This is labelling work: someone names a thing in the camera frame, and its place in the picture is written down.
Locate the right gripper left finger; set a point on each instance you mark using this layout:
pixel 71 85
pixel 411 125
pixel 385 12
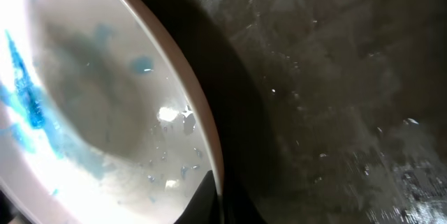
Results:
pixel 203 207

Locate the white plate front stained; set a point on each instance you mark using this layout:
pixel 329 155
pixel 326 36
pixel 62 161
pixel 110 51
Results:
pixel 102 118

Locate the dark brown serving tray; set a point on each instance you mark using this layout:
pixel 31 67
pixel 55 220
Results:
pixel 328 111

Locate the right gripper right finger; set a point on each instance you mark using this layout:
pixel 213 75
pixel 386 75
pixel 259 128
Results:
pixel 237 206

